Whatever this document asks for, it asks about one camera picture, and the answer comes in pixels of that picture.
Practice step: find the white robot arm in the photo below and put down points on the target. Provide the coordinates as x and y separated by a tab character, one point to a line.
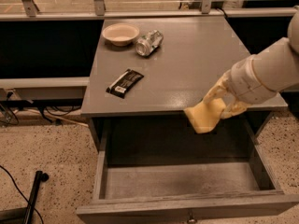
262	76

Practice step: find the black snack bar wrapper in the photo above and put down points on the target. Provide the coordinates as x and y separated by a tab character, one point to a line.
124	83

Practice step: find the black stand leg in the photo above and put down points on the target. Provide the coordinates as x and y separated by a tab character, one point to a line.
24	215

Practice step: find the open grey top drawer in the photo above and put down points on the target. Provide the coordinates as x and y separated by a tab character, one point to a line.
155	170

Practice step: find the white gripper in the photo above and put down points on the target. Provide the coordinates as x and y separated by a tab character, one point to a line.
245	78

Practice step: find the crushed silver can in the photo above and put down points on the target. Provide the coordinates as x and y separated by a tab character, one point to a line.
148	43

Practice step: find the yellow sponge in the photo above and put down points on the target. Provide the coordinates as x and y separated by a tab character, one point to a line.
205	117

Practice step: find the metal window railing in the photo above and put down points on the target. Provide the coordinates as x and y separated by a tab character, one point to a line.
66	10

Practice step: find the beige bowl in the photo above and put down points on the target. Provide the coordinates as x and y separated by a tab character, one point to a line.
121	34

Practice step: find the grey cabinet counter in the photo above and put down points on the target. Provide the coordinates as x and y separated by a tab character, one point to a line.
194	53

